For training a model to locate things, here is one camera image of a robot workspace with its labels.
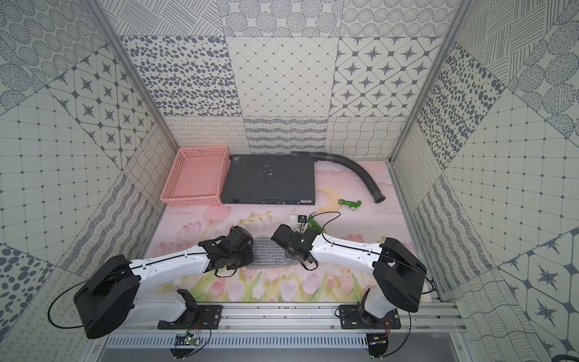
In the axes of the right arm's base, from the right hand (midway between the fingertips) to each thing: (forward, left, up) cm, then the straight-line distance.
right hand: (298, 249), depth 84 cm
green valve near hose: (+23, -24, -4) cm, 34 cm away
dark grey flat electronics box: (+35, +14, 0) cm, 38 cm away
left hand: (0, +17, -3) cm, 18 cm away
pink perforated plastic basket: (+37, +51, -1) cm, 63 cm away
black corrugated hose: (+27, -37, -3) cm, 46 cm away
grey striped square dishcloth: (0, +12, -5) cm, 13 cm away
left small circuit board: (-28, +35, -5) cm, 45 cm away
